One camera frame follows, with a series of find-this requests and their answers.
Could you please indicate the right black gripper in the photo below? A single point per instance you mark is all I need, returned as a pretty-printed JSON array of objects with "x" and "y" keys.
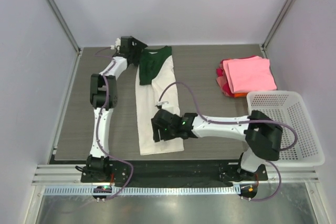
[{"x": 156, "y": 127}]

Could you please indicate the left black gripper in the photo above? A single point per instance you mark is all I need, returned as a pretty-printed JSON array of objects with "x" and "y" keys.
[{"x": 139, "y": 47}]

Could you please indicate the green and white t-shirt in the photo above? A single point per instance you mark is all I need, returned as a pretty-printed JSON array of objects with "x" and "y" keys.
[{"x": 155, "y": 72}]

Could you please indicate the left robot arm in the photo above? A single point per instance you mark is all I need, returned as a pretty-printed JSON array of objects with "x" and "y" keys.
[{"x": 104, "y": 98}]

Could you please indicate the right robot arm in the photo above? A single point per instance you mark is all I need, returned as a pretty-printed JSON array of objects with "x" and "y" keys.
[{"x": 258, "y": 131}]

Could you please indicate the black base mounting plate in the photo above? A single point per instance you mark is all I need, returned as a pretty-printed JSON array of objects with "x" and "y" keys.
[{"x": 169, "y": 173}]

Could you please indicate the folded red t-shirt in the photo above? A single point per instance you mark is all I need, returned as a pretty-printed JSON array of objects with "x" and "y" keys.
[{"x": 221, "y": 79}]

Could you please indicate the folded orange t-shirt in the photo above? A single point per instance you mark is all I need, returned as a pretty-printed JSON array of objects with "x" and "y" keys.
[{"x": 239, "y": 95}]

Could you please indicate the folded pink t-shirt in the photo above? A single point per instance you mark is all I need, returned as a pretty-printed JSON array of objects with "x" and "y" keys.
[{"x": 261, "y": 75}]

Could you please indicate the white plastic laundry basket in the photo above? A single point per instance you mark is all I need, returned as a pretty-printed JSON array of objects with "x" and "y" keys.
[{"x": 288, "y": 107}]

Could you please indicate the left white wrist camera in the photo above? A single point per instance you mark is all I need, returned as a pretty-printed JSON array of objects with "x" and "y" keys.
[{"x": 116, "y": 44}]

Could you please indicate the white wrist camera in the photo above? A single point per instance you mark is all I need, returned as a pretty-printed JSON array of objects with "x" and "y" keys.
[
  {"x": 116, "y": 44},
  {"x": 162, "y": 104}
]

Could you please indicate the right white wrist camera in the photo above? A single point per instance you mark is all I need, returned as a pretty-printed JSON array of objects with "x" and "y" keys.
[{"x": 162, "y": 104}]

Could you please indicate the slotted white cable duct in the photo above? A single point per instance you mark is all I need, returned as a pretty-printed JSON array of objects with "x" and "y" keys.
[{"x": 135, "y": 191}]

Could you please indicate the left aluminium frame post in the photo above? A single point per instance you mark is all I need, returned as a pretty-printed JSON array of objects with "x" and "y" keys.
[{"x": 60, "y": 19}]

